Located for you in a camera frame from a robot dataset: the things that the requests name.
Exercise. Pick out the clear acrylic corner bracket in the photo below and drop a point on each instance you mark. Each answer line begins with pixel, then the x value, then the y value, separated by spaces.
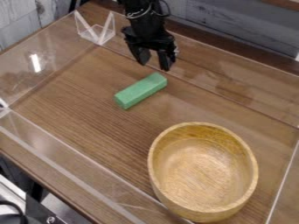
pixel 99 34

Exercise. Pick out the green rectangular block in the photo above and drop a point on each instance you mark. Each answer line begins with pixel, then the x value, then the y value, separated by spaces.
pixel 135 93

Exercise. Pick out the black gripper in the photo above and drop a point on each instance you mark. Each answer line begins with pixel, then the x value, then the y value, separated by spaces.
pixel 146 35

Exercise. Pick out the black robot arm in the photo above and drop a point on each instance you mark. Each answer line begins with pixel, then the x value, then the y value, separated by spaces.
pixel 138 8

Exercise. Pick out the brown wooden bowl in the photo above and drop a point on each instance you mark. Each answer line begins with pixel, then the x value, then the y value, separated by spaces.
pixel 203 171

